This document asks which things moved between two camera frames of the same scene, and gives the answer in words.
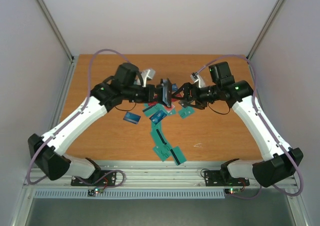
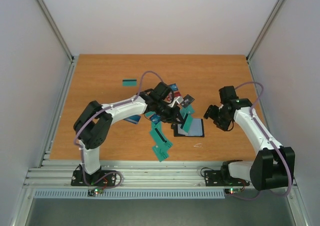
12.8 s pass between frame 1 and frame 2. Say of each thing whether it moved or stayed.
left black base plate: stayed
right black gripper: moved
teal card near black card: stayed
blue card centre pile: stayed
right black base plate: stayed
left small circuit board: stayed
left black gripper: moved
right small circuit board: stayed
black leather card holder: moved
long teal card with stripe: stayed
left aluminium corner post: stayed
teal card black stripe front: moved
